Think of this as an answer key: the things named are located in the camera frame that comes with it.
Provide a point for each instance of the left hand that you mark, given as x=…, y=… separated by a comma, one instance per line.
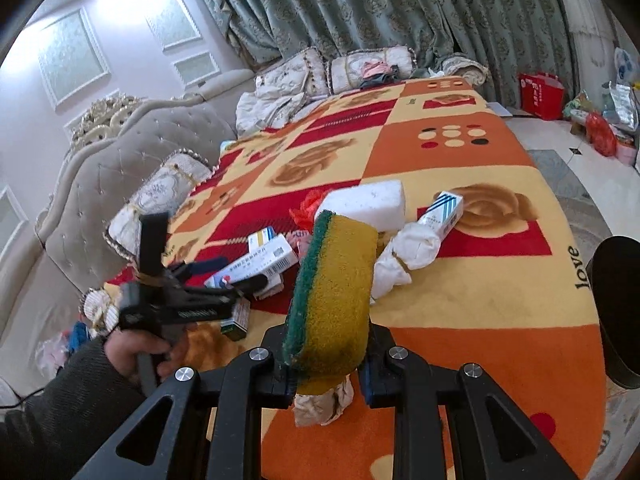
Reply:
x=123, y=347

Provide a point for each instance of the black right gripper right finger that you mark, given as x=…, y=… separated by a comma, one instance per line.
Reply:
x=391, y=376

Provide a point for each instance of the white foam block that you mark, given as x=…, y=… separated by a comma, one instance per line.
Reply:
x=381, y=205

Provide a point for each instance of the crumpled beige paper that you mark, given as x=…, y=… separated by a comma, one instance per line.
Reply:
x=325, y=408

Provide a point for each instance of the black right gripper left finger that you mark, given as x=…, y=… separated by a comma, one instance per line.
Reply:
x=255, y=380

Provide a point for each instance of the embroidered bolster pillow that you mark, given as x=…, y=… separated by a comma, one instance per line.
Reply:
x=164, y=191

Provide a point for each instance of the blue yellow medicine box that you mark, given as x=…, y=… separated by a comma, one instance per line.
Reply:
x=260, y=238

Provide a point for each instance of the yellow green scrub sponge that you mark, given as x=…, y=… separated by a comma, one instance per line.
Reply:
x=327, y=327

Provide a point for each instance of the green patterned curtain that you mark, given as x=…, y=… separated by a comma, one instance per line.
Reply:
x=509, y=37

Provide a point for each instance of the silver foil bag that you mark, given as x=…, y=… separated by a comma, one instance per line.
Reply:
x=621, y=109

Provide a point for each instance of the crumpled white tissue wad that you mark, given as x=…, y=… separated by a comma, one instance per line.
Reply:
x=414, y=247

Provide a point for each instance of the orange red patterned blanket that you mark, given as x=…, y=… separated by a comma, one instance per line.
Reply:
x=416, y=205

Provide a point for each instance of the black trash bin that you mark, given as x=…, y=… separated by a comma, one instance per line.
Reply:
x=613, y=273

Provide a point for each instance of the white blue barcode box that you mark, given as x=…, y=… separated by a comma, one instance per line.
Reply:
x=269, y=259

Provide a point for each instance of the small green box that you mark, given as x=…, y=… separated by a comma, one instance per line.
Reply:
x=236, y=327

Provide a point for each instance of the red plastic bag piece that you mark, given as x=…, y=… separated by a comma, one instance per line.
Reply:
x=303, y=216

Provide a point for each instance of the white pillow with clothes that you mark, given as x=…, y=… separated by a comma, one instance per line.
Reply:
x=350, y=71

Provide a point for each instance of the red paper shopping bag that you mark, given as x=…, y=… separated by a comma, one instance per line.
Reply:
x=541, y=95

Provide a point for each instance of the white lace pillow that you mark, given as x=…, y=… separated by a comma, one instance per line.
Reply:
x=282, y=92

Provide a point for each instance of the white blue striped box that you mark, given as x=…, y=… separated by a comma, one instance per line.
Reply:
x=443, y=214

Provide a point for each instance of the grey tufted headboard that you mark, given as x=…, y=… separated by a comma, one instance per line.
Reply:
x=52, y=264

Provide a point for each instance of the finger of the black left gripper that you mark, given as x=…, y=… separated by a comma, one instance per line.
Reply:
x=184, y=271
x=245, y=289

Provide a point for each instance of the dark sleeve left forearm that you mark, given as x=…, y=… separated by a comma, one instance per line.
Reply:
x=56, y=432

